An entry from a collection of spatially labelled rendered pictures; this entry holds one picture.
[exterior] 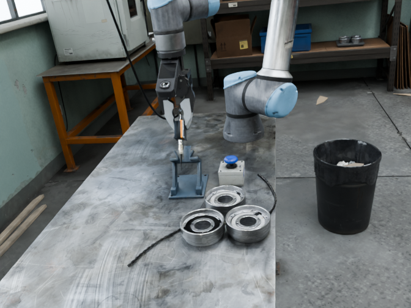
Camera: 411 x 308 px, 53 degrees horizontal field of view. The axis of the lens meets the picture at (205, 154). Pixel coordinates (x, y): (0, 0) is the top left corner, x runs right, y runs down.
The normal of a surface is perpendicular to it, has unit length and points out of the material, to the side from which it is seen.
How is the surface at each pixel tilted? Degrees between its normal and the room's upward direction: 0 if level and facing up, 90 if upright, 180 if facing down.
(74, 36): 90
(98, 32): 90
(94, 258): 0
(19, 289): 0
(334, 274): 0
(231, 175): 90
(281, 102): 98
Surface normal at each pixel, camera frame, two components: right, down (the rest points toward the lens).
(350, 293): -0.11, -0.90
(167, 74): -0.12, -0.56
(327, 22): -0.15, 0.43
